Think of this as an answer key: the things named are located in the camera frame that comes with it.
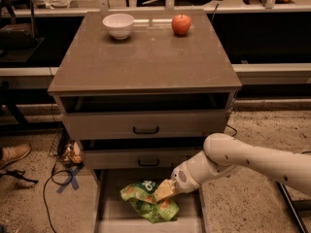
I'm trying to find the black floor cable right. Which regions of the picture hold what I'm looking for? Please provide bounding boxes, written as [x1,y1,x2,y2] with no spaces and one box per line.
[225,123,239,138]

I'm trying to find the grey drawer cabinet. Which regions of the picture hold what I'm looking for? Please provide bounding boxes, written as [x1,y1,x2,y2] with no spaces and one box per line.
[47,11,243,233]

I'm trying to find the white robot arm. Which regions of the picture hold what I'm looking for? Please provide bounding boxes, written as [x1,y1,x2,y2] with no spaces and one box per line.
[155,133,311,202]

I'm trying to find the black floor cable left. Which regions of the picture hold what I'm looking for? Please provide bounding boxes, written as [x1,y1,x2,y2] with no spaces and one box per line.
[42,161,75,233]

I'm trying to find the drawer with black handle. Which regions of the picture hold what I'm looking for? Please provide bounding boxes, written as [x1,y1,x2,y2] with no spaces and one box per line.
[62,110,227,140]
[82,148,202,170]

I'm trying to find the white ceramic bowl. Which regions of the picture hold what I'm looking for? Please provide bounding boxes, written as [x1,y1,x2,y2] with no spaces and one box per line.
[102,14,134,40]

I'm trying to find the open bottom drawer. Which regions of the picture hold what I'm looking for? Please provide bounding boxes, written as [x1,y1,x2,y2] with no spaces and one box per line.
[94,167,208,233]

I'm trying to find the red apple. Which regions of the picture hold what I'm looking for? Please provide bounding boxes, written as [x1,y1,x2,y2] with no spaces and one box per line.
[171,14,191,36]

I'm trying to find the middle drawer with black handle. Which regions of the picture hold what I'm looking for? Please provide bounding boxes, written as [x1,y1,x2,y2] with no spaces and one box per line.
[82,148,202,170]

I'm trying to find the black metal stand base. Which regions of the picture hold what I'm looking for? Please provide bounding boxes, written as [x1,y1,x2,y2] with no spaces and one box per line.
[276,183,311,233]

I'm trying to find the tan shoe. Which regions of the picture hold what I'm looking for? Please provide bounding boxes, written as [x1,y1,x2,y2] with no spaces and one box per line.
[0,144,31,168]

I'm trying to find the black chair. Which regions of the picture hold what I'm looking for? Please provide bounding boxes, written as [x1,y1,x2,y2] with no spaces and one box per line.
[0,0,43,63]

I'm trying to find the green rice chip bag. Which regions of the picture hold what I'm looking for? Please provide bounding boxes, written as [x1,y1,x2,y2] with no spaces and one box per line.
[121,181,179,223]

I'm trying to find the snack bags on floor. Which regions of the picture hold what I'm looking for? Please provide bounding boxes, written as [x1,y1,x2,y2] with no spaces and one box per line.
[62,142,83,165]

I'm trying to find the top drawer with black handle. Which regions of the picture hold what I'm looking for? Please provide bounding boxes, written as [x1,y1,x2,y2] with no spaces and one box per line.
[62,110,227,140]

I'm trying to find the black floor cable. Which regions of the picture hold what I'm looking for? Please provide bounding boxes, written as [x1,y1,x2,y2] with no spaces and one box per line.
[42,161,75,233]
[225,123,239,138]

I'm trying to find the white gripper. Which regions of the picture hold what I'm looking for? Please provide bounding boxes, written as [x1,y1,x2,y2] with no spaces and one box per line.
[154,162,200,202]

